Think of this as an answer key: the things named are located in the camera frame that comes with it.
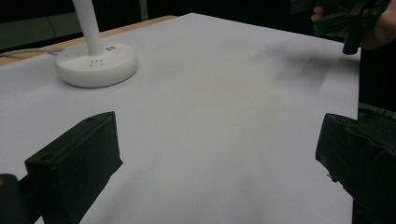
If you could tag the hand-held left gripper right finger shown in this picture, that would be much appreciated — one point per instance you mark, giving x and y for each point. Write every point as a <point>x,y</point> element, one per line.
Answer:
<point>361,161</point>

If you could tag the white table cover sheet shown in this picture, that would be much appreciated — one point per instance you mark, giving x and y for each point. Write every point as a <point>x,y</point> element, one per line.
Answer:
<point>218,124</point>

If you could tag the white desk lamp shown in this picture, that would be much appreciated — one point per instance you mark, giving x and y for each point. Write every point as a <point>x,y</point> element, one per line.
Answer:
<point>96,59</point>

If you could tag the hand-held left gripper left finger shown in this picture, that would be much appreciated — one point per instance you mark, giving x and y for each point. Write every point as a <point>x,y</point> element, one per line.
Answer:
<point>77,161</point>

